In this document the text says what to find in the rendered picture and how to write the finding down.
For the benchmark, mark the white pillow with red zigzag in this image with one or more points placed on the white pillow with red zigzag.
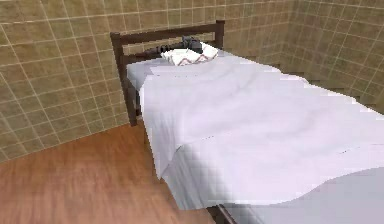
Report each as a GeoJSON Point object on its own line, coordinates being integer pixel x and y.
{"type": "Point", "coordinates": [186, 57]}

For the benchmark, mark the white bed blanket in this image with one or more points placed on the white bed blanket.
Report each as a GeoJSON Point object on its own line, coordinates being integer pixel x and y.
{"type": "Point", "coordinates": [253, 130]}

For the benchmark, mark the black long ribbed object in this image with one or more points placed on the black long ribbed object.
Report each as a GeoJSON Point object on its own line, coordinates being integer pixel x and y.
{"type": "Point", "coordinates": [191, 43]}

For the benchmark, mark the brown wooden bed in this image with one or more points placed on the brown wooden bed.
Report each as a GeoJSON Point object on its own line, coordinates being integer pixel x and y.
{"type": "Point", "coordinates": [166, 33]}

